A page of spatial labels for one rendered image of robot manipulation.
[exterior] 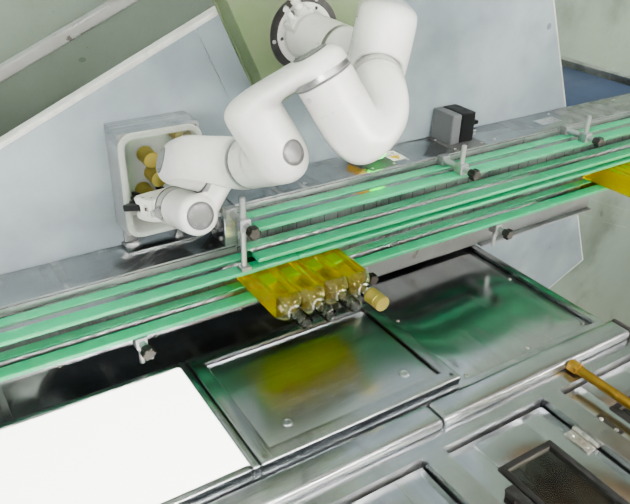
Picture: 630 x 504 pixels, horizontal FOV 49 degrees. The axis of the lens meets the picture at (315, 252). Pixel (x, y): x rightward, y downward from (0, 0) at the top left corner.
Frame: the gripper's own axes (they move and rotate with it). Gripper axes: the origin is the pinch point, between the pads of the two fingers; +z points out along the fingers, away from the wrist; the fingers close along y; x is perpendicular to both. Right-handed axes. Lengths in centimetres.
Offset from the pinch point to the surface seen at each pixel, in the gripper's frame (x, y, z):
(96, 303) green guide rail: -16.3, -17.1, -7.6
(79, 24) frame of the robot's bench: 38, 7, 52
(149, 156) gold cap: 8.5, 1.0, -3.2
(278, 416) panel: -41, 6, -32
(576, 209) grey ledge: -38, 133, 2
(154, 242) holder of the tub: -11.1, 0.2, 4.7
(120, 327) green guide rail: -23.5, -13.4, -5.3
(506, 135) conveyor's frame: -8, 100, -3
